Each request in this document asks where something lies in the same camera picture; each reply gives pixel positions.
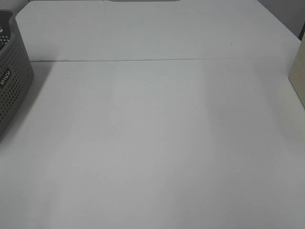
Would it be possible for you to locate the beige box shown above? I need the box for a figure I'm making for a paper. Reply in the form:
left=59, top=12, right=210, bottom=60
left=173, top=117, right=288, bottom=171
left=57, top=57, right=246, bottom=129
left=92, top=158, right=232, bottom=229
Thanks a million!
left=288, top=37, right=305, bottom=107

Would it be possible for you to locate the grey perforated plastic basket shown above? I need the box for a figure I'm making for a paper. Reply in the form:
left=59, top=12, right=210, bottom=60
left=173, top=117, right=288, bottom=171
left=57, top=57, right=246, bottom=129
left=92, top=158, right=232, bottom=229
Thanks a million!
left=0, top=9, right=34, bottom=135

